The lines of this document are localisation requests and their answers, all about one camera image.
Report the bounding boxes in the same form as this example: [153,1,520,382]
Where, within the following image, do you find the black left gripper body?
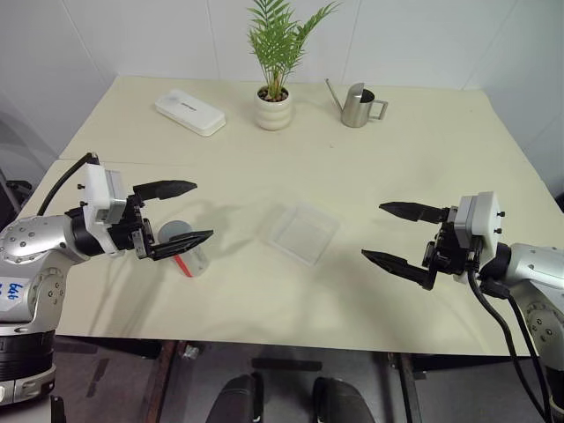
[107,195,156,261]

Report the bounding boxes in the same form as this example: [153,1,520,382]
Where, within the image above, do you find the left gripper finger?
[149,229,215,262]
[132,179,198,203]

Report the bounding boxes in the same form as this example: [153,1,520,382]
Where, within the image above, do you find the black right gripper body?
[421,206,481,278]

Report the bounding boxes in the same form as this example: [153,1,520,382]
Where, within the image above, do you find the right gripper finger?
[360,249,438,293]
[378,201,446,224]

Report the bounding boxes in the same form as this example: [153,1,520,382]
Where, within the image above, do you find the grey round plastic disc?
[158,218,196,247]

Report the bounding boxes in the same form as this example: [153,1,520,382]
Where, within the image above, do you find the clear square plastic tray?
[258,201,342,267]

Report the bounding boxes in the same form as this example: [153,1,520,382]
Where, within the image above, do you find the clear plastic cup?
[168,240,210,279]

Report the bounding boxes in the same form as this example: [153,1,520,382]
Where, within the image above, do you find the white rectangular case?
[154,88,227,138]

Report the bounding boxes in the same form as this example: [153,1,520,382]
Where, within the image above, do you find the stainless steel watering can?
[324,78,390,130]

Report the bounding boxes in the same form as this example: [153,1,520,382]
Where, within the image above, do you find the cream table cloth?
[56,75,564,359]

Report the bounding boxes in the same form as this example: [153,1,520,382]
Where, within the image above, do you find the grey black chair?
[0,109,59,226]

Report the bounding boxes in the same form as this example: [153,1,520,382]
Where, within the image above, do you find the rusty metal table leg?
[397,353,427,423]
[146,340,178,423]

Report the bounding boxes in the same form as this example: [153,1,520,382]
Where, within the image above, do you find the green fern in white pot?
[244,0,344,132]

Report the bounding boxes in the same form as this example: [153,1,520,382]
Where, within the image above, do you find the white label blue handwriting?
[0,276,31,323]

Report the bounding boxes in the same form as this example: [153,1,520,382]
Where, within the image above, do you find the dark rounded shape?
[311,375,367,423]
[214,373,266,423]

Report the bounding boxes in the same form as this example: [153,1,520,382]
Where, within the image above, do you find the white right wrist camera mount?
[453,190,502,284]

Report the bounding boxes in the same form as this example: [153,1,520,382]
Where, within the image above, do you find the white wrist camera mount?
[77,163,134,226]
[453,190,502,284]

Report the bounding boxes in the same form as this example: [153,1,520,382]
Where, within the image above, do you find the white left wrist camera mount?
[77,163,134,226]

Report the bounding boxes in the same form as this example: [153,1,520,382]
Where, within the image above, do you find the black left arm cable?
[36,152,100,218]

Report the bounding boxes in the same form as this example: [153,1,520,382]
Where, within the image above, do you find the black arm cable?
[467,262,551,423]
[36,152,100,218]
[480,278,554,423]

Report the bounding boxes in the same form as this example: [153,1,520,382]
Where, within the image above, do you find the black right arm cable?
[480,278,554,423]
[467,262,551,423]

